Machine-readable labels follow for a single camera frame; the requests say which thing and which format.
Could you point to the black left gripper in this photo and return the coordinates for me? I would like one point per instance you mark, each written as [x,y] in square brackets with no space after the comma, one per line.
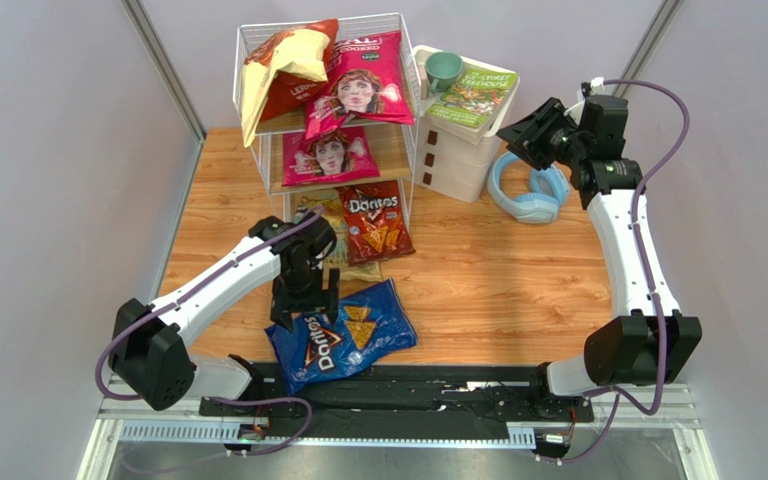
[284,305]

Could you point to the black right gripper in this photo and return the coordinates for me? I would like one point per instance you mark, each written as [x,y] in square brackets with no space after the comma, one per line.
[542,133]

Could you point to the blue Doritos bag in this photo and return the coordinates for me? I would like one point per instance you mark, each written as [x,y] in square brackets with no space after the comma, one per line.
[369,325]

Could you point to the red Doritos bag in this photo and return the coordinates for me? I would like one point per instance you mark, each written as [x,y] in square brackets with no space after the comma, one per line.
[373,213]

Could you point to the tan kettle chips bag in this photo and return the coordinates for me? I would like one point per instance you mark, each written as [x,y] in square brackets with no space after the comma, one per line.
[330,201]

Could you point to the pink Real chips bag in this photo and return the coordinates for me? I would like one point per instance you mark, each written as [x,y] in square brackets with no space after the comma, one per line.
[338,156]
[364,81]

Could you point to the cream orange chips bag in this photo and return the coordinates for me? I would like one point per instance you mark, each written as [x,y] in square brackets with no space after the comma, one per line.
[284,72]

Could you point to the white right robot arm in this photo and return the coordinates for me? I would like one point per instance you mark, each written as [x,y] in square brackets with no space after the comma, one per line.
[648,339]

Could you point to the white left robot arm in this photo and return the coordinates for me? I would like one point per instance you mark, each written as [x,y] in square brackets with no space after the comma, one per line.
[148,357]

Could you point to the light blue headphones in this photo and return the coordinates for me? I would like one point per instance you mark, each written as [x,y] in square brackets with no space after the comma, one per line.
[548,191]

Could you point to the green treehouse book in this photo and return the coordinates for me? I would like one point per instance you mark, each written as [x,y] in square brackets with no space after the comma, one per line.
[474,98]

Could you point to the white drawer cabinet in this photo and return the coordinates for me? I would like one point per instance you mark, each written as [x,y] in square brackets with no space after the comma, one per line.
[455,160]

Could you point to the green mug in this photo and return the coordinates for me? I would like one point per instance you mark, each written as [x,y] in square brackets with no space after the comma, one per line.
[443,69]

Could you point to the pink cube adapter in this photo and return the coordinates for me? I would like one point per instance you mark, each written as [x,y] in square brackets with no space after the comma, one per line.
[423,80]

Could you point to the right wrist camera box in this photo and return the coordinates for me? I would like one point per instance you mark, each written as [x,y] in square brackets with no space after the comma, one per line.
[595,86]

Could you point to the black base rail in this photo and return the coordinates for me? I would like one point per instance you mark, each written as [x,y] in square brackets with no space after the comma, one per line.
[393,403]

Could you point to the white wire wooden shelf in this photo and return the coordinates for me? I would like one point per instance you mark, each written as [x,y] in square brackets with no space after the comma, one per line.
[393,146]

